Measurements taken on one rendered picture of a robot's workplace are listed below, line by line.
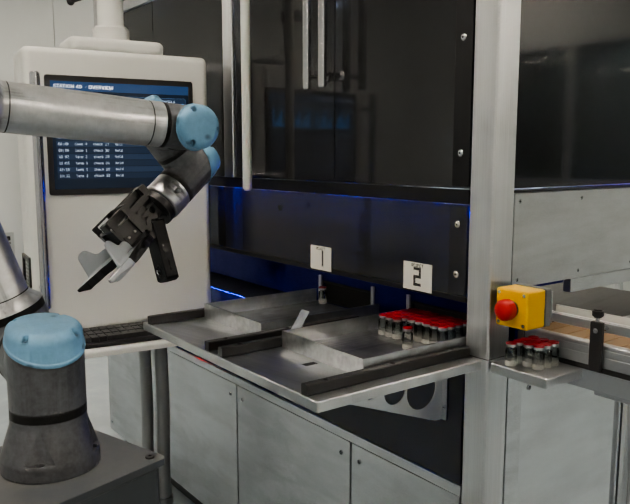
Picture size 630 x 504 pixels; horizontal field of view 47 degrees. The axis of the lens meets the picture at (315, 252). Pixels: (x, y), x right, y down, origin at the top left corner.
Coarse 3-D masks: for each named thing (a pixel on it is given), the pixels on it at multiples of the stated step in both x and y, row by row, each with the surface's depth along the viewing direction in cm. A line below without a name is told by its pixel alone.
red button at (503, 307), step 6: (504, 300) 131; (510, 300) 131; (498, 306) 131; (504, 306) 130; (510, 306) 130; (498, 312) 131; (504, 312) 130; (510, 312) 130; (516, 312) 130; (498, 318) 132; (504, 318) 130; (510, 318) 130
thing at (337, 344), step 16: (352, 320) 159; (368, 320) 162; (288, 336) 147; (304, 336) 152; (320, 336) 154; (336, 336) 157; (352, 336) 157; (368, 336) 157; (384, 336) 157; (464, 336) 144; (304, 352) 143; (320, 352) 138; (336, 352) 134; (352, 352) 144; (368, 352) 144; (384, 352) 144; (400, 352) 133; (416, 352) 136; (432, 352) 139; (352, 368) 131
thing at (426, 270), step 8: (408, 264) 154; (416, 264) 152; (424, 264) 150; (408, 272) 154; (416, 272) 152; (424, 272) 150; (408, 280) 154; (416, 280) 152; (424, 280) 151; (408, 288) 155; (416, 288) 153; (424, 288) 151
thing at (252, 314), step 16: (208, 304) 174; (224, 304) 179; (240, 304) 182; (256, 304) 184; (272, 304) 187; (288, 304) 190; (304, 304) 190; (320, 304) 190; (224, 320) 168; (240, 320) 162; (256, 320) 172; (272, 320) 172; (288, 320) 159; (320, 320) 165
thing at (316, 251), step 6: (312, 246) 182; (318, 246) 180; (312, 252) 182; (318, 252) 180; (324, 252) 178; (330, 252) 176; (312, 258) 182; (318, 258) 180; (324, 258) 178; (330, 258) 176; (312, 264) 182; (318, 264) 180; (324, 264) 178; (330, 264) 176; (324, 270) 178; (330, 270) 176
